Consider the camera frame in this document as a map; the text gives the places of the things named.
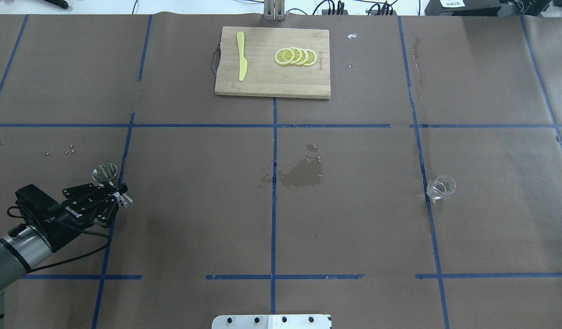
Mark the wooden cutting board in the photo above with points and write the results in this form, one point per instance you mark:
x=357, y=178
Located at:
x=264, y=76

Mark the clear glass cup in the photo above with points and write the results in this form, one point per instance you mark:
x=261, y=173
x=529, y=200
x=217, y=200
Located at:
x=441, y=187

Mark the yellow plastic knife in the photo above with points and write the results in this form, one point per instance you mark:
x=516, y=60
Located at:
x=243, y=63

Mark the black handheld tool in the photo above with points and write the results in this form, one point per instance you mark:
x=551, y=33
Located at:
x=63, y=4

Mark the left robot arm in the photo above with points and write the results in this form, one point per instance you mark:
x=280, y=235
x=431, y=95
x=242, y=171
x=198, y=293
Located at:
x=24, y=249

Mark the black box with label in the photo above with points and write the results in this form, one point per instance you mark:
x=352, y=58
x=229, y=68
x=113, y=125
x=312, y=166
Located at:
x=462, y=8

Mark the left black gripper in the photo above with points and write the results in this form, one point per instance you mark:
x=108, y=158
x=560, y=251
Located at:
x=63, y=225

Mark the steel measuring jigger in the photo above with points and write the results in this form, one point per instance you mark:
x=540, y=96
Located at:
x=108, y=172

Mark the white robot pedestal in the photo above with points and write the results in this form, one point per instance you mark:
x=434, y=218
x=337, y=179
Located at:
x=273, y=321

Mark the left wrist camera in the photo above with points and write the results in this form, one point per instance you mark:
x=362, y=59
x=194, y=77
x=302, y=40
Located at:
x=34, y=203

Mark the aluminium frame post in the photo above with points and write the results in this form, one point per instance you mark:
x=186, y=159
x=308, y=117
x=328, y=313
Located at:
x=274, y=10

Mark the lemon slice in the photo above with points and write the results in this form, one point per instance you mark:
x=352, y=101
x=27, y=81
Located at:
x=297, y=55
x=304, y=57
x=312, y=57
x=284, y=56

